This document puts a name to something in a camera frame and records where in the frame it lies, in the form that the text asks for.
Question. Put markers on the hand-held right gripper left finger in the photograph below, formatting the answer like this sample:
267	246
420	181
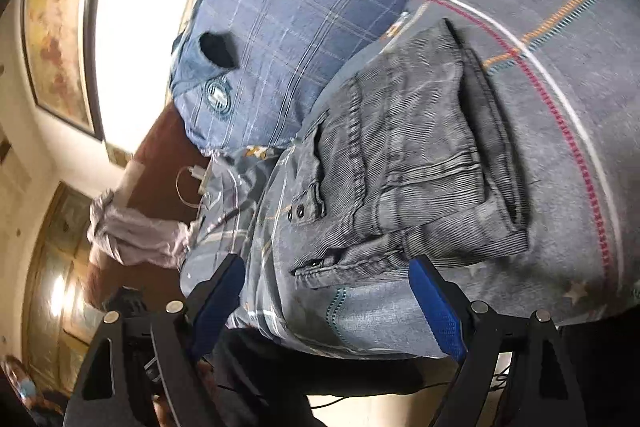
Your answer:
215	302

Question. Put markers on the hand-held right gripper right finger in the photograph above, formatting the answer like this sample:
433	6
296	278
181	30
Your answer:
435	307

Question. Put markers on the grey denim pants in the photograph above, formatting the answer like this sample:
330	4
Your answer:
410	157

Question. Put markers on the pale pink cloth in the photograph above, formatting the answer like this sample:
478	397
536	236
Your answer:
135	232

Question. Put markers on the dark cloth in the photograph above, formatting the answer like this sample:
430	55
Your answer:
300	372

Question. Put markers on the white charger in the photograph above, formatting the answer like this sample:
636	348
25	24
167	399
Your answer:
202	178

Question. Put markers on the wooden door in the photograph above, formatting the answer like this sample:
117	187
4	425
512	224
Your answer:
55	287

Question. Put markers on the brown headboard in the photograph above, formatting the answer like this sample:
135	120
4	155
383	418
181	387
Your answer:
155	147

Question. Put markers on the grey star-printed bed sheet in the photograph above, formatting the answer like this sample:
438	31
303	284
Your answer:
550	157

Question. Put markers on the blue plaid pillow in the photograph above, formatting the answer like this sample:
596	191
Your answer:
310	7

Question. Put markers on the framed painting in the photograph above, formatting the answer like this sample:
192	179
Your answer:
55	32

